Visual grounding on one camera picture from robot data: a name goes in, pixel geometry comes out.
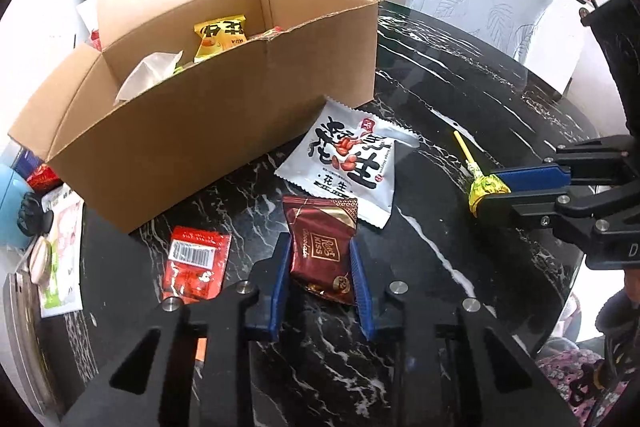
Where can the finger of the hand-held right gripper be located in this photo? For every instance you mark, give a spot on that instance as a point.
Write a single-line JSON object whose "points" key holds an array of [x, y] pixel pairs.
{"points": [[575, 212], [535, 179]]}

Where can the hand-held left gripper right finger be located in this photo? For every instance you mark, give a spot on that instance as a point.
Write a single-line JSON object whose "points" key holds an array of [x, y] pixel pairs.
{"points": [[361, 292]]}

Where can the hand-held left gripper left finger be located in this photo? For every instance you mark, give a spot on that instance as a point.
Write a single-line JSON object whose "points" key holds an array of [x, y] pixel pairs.
{"points": [[277, 287]]}

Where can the yellow lollipop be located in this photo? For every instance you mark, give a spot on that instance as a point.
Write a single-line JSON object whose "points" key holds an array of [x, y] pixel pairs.
{"points": [[487, 189]]}

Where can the brown chocolate packet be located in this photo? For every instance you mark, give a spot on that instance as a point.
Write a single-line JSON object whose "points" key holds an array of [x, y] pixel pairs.
{"points": [[320, 247]]}

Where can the brown cardboard box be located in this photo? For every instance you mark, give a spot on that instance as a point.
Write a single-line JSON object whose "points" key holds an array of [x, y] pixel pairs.
{"points": [[200, 132]]}

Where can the yellow snack packet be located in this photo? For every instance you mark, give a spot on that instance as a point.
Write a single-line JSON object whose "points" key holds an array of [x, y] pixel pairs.
{"points": [[220, 39]]}

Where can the person's right forearm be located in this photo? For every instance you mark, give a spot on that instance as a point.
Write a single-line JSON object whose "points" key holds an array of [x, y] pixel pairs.
{"points": [[620, 317]]}

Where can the red barcode snack packet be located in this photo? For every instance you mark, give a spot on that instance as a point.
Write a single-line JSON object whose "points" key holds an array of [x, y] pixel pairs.
{"points": [[195, 267]]}

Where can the white peanut packet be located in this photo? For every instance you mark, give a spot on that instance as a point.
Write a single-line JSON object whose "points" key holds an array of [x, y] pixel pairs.
{"points": [[350, 157]]}

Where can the floral patterned clothing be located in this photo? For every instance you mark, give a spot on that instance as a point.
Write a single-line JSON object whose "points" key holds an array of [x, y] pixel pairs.
{"points": [[575, 372]]}

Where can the white green pink pouch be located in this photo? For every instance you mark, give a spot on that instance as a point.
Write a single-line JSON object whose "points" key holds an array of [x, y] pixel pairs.
{"points": [[65, 257]]}

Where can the pink round compact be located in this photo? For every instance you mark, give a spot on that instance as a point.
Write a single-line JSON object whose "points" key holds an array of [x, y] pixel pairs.
{"points": [[40, 262]]}

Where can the black hair claw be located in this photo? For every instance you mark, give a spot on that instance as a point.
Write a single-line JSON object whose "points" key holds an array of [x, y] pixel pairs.
{"points": [[32, 214]]}

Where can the red candy wrapper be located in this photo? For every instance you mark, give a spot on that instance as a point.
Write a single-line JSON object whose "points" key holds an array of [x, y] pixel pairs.
{"points": [[45, 177]]}

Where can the blue deer humidifier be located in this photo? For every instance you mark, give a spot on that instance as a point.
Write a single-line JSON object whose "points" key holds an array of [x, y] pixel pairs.
{"points": [[10, 207]]}

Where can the blue can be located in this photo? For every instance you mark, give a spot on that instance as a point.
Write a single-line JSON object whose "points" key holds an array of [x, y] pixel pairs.
{"points": [[25, 162]]}

